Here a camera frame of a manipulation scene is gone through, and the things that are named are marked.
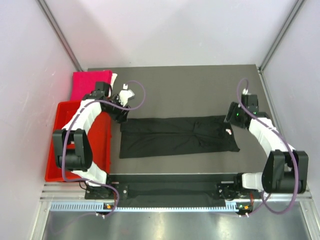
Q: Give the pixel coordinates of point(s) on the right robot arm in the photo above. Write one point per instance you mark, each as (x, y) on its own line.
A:
(285, 167)

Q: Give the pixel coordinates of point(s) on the folded white t-shirt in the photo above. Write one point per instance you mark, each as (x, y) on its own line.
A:
(113, 79)

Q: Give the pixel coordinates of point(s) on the left corner aluminium post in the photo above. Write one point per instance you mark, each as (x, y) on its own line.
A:
(59, 34)

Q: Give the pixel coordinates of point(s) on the grey slotted cable duct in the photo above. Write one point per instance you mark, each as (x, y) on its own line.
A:
(103, 207)

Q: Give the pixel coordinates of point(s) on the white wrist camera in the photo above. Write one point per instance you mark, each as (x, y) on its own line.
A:
(245, 92)
(125, 95)

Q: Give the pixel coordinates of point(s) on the corner aluminium post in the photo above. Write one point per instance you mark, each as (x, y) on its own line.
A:
(59, 34)
(293, 13)

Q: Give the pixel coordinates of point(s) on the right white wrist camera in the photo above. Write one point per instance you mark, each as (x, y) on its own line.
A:
(245, 92)

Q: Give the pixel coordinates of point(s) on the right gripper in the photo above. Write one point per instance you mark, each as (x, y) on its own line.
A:
(230, 118)

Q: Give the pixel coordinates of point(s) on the right corner aluminium post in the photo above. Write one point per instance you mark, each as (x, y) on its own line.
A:
(293, 13)

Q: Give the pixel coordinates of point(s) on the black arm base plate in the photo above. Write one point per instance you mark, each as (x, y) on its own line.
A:
(179, 190)

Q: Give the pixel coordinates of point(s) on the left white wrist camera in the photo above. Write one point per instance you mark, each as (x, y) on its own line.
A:
(125, 95)

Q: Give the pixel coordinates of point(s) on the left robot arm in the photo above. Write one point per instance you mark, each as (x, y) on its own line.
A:
(72, 149)

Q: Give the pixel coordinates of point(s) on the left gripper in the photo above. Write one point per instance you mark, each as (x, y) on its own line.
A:
(120, 117)

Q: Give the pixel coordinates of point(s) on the folded pink t-shirt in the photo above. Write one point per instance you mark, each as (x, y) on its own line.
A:
(83, 82)

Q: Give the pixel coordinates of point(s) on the black t-shirt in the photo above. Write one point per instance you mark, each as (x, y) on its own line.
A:
(154, 137)

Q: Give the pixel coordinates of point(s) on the aluminium frame rail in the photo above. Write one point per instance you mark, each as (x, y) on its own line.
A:
(62, 191)

